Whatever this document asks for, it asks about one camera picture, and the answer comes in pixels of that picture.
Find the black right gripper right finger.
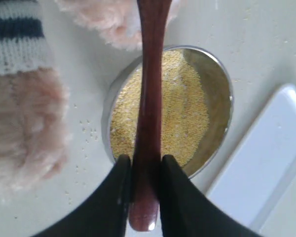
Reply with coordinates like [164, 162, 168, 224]
[160, 155, 258, 237]

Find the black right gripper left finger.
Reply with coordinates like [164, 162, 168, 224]
[36, 155, 131, 237]

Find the dark red wooden spoon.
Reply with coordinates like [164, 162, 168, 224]
[129, 0, 171, 232]

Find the plush teddy bear striped sweater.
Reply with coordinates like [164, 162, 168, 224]
[0, 0, 183, 196]

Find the white plastic tray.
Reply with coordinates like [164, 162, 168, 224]
[206, 84, 296, 231]

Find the stainless steel bowl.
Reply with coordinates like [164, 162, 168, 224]
[101, 45, 233, 178]

